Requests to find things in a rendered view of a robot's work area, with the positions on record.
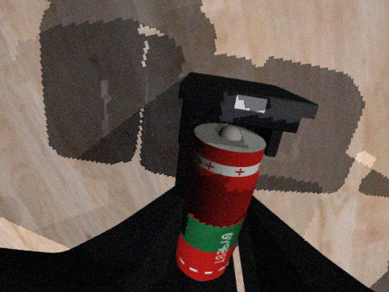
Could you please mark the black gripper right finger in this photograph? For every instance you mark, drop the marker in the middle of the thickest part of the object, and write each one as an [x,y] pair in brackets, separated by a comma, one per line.
[274,258]

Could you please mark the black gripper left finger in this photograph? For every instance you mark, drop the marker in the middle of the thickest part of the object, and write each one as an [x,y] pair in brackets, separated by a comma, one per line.
[133,256]

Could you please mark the red and green battery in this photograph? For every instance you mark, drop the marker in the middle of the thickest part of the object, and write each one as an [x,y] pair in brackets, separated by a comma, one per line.
[222,170]

